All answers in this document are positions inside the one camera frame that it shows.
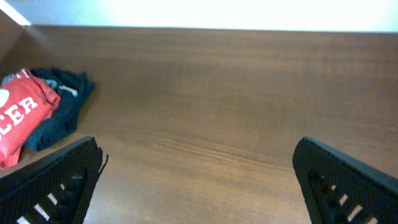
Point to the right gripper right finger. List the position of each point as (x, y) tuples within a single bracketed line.
[(338, 188)]

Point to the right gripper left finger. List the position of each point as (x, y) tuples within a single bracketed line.
[(54, 189)]

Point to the orange FRAM t-shirt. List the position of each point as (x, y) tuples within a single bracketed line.
[(23, 107)]

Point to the navy folded garment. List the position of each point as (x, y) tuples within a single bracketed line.
[(73, 89)]

